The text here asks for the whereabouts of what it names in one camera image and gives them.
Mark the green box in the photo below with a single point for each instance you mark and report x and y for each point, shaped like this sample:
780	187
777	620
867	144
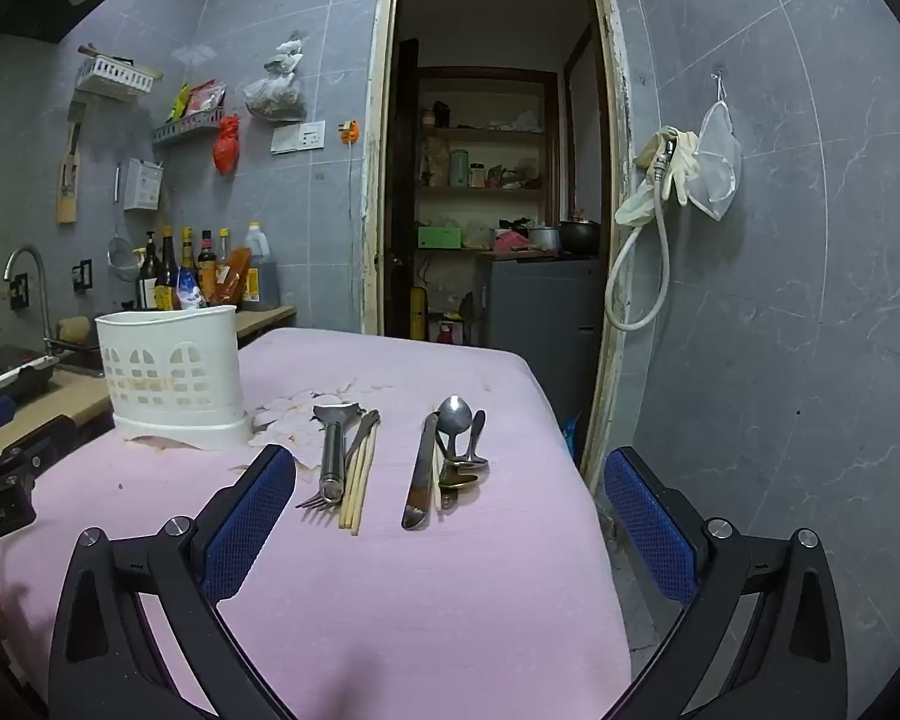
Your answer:
440	238

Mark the yellow container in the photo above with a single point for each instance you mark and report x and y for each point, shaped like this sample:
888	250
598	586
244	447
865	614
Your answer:
418	315

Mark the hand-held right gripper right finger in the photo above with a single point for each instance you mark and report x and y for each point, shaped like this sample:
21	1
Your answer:
645	521

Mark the white blue seasoning bag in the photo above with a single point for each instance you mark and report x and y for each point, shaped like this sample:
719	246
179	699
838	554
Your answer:
191	292

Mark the grey cabinet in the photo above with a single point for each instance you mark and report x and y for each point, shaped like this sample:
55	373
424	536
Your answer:
540	315

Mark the green canister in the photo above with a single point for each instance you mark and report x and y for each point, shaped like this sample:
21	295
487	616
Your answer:
459	169

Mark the black wall plug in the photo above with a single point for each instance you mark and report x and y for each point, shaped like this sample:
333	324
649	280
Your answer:
82	275
19	292

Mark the blue plastic bag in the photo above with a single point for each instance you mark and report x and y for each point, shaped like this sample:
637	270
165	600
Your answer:
574	435

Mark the white red sack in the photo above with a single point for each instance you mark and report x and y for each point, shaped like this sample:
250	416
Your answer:
445	332

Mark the pink tablecloth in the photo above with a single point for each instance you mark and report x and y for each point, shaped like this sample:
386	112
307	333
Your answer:
420	600

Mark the small steel spoon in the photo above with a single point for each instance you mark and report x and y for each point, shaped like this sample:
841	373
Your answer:
478	427

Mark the orange seasoning packet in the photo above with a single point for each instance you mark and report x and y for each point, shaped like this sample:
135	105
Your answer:
232	277

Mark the white wall switch panel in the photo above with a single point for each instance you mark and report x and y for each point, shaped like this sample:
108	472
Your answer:
298	137

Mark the wooden shelf unit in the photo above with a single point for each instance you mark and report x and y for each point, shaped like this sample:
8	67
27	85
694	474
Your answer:
487	191

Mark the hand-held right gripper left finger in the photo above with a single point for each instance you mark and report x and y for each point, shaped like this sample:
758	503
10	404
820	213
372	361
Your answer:
251	517

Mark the steel fork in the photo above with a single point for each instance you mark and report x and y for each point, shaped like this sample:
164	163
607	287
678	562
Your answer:
316	499

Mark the grey wall shelf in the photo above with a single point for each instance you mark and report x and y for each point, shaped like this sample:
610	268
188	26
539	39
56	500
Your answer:
187	127

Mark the white plastic utensil holder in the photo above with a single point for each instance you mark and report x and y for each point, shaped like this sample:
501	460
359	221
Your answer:
165	345

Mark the black pot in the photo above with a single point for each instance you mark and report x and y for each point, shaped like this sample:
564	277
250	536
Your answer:
579	238

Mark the red plastic bag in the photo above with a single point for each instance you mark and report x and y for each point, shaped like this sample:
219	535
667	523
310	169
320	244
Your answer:
226	146

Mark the steel kitchen faucet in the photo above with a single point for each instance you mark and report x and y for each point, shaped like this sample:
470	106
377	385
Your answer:
41	270

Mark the large steel spoon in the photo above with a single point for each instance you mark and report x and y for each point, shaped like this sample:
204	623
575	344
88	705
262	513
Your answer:
454	414

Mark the red snack packet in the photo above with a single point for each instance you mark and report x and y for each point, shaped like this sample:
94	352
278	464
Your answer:
206	97

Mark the white mesh bag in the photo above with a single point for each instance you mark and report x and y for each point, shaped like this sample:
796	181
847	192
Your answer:
720	165

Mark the steel table knife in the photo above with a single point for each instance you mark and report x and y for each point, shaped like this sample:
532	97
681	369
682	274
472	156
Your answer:
420	480

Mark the orange wall hook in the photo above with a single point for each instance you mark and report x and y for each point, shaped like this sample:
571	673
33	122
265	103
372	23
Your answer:
350	130

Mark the clear plastic bag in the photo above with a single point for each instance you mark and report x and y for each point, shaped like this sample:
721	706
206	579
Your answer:
274	94

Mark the plastic oil jug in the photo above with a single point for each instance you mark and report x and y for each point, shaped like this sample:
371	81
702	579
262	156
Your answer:
261	274

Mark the white wall box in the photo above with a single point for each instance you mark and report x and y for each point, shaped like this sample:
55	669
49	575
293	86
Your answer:
144	186

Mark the steel pot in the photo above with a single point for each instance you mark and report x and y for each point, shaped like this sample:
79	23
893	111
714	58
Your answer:
544	238

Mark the white rubber gloves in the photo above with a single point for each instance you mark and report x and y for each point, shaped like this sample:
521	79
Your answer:
682	165

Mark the stainless steel peeler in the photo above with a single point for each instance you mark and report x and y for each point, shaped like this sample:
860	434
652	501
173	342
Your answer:
334	457

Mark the white wall basket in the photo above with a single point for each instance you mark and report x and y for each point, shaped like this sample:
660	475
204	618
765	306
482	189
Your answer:
116	79

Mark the golden spoon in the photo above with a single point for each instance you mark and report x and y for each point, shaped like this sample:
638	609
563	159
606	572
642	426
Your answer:
457	480

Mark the yellow snack packet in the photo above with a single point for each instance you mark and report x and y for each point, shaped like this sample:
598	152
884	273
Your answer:
178	103

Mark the metal strainer ladle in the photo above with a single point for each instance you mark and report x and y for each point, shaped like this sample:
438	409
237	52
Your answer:
122	251

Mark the white door frame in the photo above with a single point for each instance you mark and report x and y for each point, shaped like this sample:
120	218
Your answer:
375	165

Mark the pink cloth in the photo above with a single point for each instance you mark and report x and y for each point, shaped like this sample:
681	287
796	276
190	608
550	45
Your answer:
510	241

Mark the wooden knife holder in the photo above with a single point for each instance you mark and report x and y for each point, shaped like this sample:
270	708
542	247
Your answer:
67	187

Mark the yellow sponge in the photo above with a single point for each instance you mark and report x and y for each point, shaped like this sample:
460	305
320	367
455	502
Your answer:
73	328

